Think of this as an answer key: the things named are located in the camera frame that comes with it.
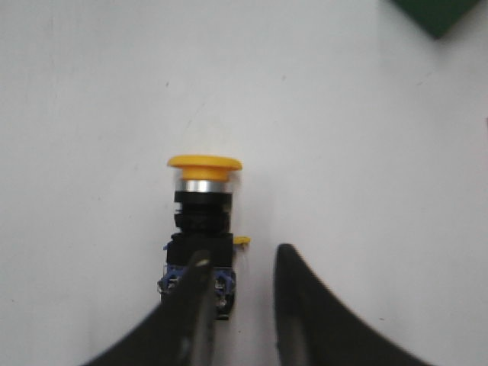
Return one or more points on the green cube left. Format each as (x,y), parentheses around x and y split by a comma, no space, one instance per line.
(436,17)

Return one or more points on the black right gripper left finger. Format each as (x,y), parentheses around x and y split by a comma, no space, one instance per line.
(179,331)

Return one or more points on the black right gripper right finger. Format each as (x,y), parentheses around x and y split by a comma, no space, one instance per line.
(314,328)

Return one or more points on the yellow mushroom push button switch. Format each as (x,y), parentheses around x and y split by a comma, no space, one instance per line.
(204,197)

